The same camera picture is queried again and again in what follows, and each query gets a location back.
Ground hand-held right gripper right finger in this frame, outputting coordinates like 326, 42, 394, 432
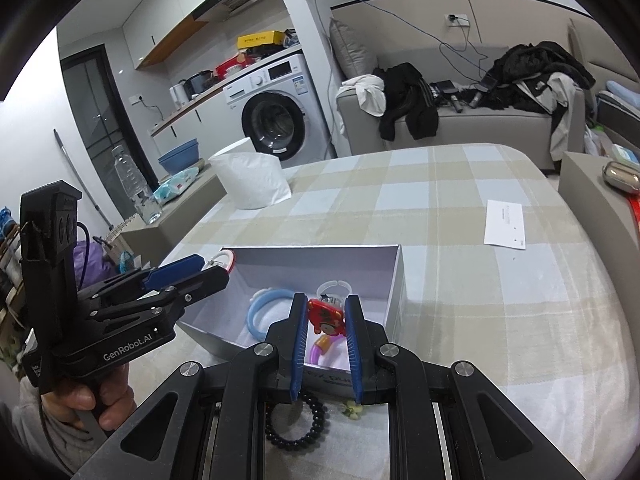
345, 293, 586, 480

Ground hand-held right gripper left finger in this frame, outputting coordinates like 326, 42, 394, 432
70, 292, 308, 480

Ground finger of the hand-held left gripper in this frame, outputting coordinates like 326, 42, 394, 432
87, 265, 231, 326
92, 254, 207, 306

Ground white and red bracelet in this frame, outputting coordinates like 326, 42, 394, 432
205, 249, 240, 277

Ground red toy watch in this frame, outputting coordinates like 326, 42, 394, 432
306, 298, 348, 336

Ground black bead bracelet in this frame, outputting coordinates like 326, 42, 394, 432
264, 392, 328, 448

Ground grey cardboard box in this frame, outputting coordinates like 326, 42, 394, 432
177, 244, 406, 403

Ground person's left forearm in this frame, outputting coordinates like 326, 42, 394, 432
0, 375, 76, 480

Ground person's left hand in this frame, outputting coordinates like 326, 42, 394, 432
40, 360, 138, 441

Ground grey side cabinet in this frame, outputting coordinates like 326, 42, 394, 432
557, 150, 640, 241
120, 160, 231, 266

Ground wet wipes pack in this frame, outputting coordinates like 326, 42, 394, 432
152, 167, 201, 205

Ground purple plastic bag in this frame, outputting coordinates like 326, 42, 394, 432
72, 240, 118, 291

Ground clear water bottle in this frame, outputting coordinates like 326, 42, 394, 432
111, 145, 162, 225

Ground blue basin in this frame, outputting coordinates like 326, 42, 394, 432
158, 139, 202, 173

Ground white tissue roll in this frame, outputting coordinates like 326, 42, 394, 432
209, 137, 293, 211

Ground dark glass door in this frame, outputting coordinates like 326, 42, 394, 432
60, 45, 161, 231

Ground white washing machine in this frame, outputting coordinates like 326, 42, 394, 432
220, 52, 336, 162

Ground white paper envelope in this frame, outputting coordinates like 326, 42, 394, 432
484, 199, 527, 250

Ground red box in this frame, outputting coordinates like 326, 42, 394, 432
215, 55, 248, 78

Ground yellow box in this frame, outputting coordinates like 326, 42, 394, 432
236, 31, 286, 51

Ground white garment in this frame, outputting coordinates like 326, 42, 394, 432
336, 74, 388, 116

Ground grey sofa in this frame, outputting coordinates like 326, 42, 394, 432
332, 42, 596, 168

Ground black striped pants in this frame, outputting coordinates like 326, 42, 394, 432
377, 62, 441, 142

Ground grey pillow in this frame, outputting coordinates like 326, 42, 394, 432
329, 19, 378, 83

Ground silver metal case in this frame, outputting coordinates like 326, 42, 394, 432
602, 160, 640, 193

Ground black jacket pile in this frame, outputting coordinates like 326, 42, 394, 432
480, 42, 598, 113

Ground light grey jacket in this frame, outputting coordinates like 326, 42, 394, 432
547, 71, 588, 161

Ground bed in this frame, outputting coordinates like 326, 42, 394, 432
595, 80, 640, 161

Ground purple bracelet with orange bead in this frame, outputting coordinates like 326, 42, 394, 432
307, 332, 348, 366

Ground light blue bracelet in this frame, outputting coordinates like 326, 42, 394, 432
246, 287, 296, 336

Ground clear plastic ring bracelet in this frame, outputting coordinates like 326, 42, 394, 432
316, 280, 351, 306

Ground mop handle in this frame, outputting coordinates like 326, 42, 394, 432
52, 129, 113, 231

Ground white wall cabinets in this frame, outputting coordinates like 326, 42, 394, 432
122, 0, 241, 71

